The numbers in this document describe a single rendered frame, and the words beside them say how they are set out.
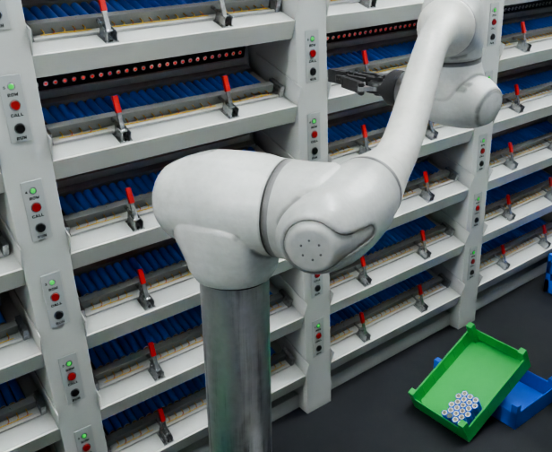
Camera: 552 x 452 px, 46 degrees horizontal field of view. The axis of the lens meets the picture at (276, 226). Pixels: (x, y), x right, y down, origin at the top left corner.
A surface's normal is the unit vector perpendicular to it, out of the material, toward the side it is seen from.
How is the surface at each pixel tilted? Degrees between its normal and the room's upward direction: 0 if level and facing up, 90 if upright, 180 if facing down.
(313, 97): 90
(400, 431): 0
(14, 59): 90
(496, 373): 26
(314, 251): 93
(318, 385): 90
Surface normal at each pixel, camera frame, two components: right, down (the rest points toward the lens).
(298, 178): -0.14, -0.73
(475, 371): -0.39, -0.70
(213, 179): -0.39, -0.38
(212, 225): -0.46, 0.44
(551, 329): -0.04, -0.91
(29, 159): 0.60, 0.30
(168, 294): 0.15, -0.77
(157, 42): 0.59, 0.58
